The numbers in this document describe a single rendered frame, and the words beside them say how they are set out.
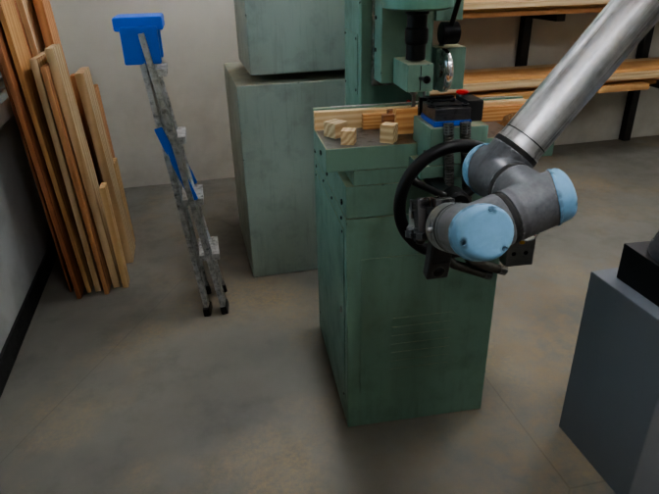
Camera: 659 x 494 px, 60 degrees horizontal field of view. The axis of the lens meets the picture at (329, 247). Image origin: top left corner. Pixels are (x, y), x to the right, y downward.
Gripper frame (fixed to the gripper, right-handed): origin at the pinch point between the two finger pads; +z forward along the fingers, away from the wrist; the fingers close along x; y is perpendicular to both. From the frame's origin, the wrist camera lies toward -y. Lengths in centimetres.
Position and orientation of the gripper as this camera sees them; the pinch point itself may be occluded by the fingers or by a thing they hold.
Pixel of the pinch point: (415, 229)
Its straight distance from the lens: 125.8
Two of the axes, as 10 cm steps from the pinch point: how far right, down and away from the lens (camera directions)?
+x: -9.9, 0.9, -1.4
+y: -0.8, -9.9, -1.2
